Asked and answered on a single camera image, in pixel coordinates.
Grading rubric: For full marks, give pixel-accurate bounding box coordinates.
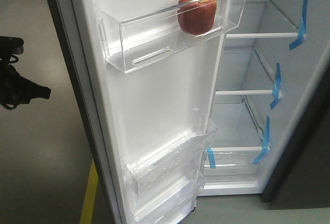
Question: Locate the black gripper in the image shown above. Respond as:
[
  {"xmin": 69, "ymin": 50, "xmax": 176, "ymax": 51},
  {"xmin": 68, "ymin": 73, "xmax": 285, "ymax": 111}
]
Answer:
[{"xmin": 1, "ymin": 36, "xmax": 51, "ymax": 110}]

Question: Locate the red yellow apple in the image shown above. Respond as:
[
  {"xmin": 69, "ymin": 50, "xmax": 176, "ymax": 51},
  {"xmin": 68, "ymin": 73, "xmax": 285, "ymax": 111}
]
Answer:
[{"xmin": 177, "ymin": 0, "xmax": 217, "ymax": 36}]

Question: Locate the clear upper door bin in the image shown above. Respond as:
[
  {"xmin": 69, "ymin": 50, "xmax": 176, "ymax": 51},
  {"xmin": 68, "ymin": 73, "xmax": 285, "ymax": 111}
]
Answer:
[{"xmin": 97, "ymin": 0, "xmax": 246, "ymax": 73}]

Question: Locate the clear door bin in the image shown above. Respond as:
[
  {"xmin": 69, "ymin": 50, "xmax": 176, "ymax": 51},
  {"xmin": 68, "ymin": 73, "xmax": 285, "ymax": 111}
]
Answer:
[
  {"xmin": 130, "ymin": 162, "xmax": 205, "ymax": 223},
  {"xmin": 123, "ymin": 108, "xmax": 218, "ymax": 196},
  {"xmin": 97, "ymin": 0, "xmax": 246, "ymax": 73}
]

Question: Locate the yellow floor tape line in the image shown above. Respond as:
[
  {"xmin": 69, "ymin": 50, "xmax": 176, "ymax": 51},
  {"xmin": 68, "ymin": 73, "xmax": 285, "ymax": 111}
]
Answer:
[{"xmin": 0, "ymin": 0, "xmax": 100, "ymax": 224}]

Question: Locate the grey side-by-side refrigerator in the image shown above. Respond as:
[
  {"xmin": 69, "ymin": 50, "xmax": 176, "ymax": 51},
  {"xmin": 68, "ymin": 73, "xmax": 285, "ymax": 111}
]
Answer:
[{"xmin": 41, "ymin": 0, "xmax": 330, "ymax": 224}]

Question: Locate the clear middle door bin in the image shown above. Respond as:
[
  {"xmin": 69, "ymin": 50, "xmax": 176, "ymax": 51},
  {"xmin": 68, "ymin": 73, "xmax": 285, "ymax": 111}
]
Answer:
[{"xmin": 123, "ymin": 108, "xmax": 218, "ymax": 196}]

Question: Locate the clear lower door bin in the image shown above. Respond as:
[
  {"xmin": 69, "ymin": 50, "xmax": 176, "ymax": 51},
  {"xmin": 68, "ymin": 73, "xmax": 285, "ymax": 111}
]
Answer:
[{"xmin": 130, "ymin": 162, "xmax": 205, "ymax": 223}]

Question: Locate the blue tape strip lower left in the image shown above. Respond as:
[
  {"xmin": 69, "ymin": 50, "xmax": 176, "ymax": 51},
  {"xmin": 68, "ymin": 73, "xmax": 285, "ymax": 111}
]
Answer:
[{"xmin": 206, "ymin": 147, "xmax": 216, "ymax": 169}]

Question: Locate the blue tape strip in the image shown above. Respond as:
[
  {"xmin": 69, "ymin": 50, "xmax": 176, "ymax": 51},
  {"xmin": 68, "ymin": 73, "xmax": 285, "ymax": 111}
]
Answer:
[
  {"xmin": 270, "ymin": 62, "xmax": 282, "ymax": 110},
  {"xmin": 289, "ymin": 0, "xmax": 308, "ymax": 50},
  {"xmin": 252, "ymin": 116, "xmax": 270, "ymax": 165},
  {"xmin": 206, "ymin": 147, "xmax": 216, "ymax": 169}
]

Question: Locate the clear crisper drawer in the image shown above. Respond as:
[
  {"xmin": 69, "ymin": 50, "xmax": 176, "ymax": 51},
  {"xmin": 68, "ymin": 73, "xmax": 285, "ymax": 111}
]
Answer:
[{"xmin": 204, "ymin": 147, "xmax": 260, "ymax": 181}]

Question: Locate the blue tape strip lower right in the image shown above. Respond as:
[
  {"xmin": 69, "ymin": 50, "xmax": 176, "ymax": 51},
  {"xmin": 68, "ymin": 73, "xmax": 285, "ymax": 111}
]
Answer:
[{"xmin": 252, "ymin": 116, "xmax": 270, "ymax": 165}]

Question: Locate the blue tape strip middle right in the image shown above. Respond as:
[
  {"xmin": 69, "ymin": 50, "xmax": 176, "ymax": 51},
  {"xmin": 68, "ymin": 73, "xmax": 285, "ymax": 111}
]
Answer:
[{"xmin": 270, "ymin": 62, "xmax": 282, "ymax": 110}]

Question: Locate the blue tape strip top right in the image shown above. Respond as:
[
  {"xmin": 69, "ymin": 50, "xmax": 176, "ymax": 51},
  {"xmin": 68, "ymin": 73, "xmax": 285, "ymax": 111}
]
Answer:
[{"xmin": 289, "ymin": 0, "xmax": 308, "ymax": 50}]

